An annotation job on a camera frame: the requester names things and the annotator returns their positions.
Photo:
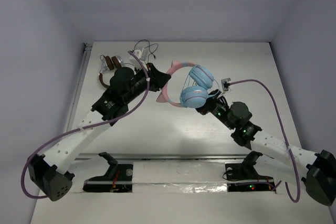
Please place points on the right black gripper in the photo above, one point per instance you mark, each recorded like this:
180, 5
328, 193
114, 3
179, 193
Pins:
209, 104

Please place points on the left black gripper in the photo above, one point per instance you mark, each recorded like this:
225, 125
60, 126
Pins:
151, 76

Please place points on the pink blue cat-ear headphones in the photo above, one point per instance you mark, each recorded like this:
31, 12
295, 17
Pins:
195, 89

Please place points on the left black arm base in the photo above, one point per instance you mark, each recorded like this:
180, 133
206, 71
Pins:
116, 179

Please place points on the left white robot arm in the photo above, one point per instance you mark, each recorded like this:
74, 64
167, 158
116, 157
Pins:
49, 171

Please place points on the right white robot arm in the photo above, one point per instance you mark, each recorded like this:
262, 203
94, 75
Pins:
270, 156

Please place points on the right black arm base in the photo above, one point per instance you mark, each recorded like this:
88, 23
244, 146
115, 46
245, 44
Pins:
242, 177

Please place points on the brown silver headphones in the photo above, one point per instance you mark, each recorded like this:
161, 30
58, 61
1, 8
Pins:
109, 64

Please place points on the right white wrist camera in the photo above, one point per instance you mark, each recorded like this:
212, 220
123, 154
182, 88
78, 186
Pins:
225, 83

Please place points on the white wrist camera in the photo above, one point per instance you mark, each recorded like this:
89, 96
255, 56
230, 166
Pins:
225, 83
141, 54

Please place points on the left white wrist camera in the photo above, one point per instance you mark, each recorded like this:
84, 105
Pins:
141, 54

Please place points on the aluminium rail frame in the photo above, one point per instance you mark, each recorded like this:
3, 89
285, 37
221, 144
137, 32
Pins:
163, 130

